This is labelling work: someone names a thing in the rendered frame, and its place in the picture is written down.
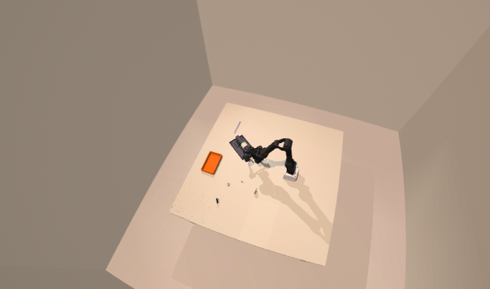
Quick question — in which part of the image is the orange open tray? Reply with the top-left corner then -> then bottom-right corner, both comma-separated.
201,151 -> 222,175

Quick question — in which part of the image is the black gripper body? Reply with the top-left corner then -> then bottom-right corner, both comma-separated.
243,145 -> 263,162

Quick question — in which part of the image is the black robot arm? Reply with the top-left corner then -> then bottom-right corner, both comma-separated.
247,138 -> 297,175

